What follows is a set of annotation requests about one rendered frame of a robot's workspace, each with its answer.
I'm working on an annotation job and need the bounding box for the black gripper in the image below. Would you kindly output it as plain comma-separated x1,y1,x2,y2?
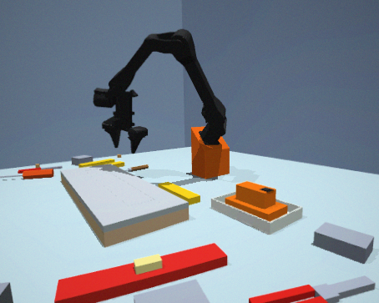
108,109,148,154

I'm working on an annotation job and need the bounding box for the yellow flat bar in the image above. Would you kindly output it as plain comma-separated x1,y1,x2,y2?
111,161,124,168
158,182,200,205
78,159,115,168

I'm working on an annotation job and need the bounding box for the white shallow tray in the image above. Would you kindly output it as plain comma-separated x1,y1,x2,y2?
211,191,303,235

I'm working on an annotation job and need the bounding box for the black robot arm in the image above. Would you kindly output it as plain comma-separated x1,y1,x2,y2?
93,29,227,145

